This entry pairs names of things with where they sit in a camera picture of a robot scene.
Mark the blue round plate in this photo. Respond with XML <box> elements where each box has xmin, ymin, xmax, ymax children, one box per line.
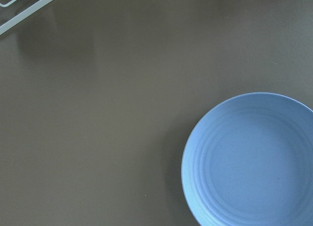
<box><xmin>181</xmin><ymin>92</ymin><xmax>313</xmax><ymax>226</ymax></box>

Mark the white wire cup rack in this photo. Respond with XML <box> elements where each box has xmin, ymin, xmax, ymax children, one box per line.
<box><xmin>0</xmin><ymin>0</ymin><xmax>53</xmax><ymax>34</ymax></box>

